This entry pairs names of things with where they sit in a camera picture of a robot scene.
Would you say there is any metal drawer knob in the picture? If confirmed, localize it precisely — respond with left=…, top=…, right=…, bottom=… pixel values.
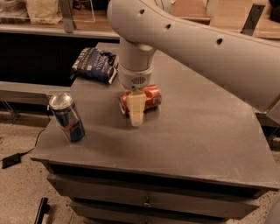
left=143, top=197, right=151, bottom=207

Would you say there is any grey drawer cabinet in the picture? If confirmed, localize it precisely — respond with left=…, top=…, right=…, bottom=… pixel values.
left=32, top=52, right=279, bottom=224

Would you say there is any beige cloth bag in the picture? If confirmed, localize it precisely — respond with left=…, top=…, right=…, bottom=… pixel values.
left=26, top=0, right=62, bottom=25

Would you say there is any black cable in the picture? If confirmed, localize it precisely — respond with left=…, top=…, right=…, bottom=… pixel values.
left=18, top=128, right=46, bottom=156

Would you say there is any orange coke can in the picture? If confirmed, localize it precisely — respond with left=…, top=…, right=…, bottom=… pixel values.
left=119, top=85, right=162, bottom=115

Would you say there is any grey metal bracket right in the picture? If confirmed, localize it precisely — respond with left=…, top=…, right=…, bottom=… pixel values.
left=241, top=3, right=265, bottom=36

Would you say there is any brown flat board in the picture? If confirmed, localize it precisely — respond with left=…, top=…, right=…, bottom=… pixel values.
left=170, top=0, right=211, bottom=25

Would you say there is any black power adapter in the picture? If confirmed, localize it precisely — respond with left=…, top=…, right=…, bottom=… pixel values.
left=2, top=153, right=21, bottom=169

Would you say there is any grey metal bracket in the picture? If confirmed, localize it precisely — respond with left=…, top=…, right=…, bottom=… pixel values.
left=241, top=3, right=265, bottom=36
left=59, top=0, right=76, bottom=33

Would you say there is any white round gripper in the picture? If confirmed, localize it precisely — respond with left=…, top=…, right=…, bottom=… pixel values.
left=118, top=64, right=152, bottom=127

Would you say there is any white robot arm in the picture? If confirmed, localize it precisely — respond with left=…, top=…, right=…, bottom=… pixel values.
left=107, top=0, right=280, bottom=123

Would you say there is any black object on floor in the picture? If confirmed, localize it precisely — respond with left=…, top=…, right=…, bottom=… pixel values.
left=34, top=198, right=50, bottom=224

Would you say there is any blue energy drink can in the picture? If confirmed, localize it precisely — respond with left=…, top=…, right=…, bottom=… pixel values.
left=49, top=93, right=85, bottom=142

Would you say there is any grey low bench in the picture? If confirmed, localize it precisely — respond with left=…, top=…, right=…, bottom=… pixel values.
left=0, top=81, right=70, bottom=105

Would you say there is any grey metal bracket left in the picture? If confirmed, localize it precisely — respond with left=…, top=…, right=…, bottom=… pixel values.
left=59, top=0, right=76, bottom=33

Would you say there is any dark blue chip bag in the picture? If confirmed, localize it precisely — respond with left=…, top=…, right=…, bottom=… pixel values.
left=72, top=47, right=117, bottom=84

